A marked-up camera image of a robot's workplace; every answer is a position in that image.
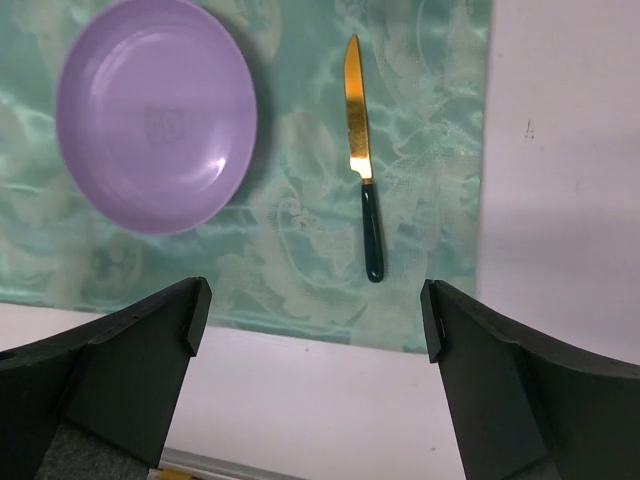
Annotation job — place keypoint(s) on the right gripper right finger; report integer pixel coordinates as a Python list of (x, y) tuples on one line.
[(525, 405)]

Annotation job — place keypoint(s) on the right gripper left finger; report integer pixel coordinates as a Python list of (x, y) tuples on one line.
[(115, 381)]

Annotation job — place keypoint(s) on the teal patterned cloth napkin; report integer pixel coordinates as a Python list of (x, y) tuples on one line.
[(286, 256)]

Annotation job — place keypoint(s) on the lilac plastic plate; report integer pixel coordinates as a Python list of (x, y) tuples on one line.
[(156, 115)]

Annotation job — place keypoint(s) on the gold knife green handle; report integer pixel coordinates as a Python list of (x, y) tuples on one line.
[(360, 160)]

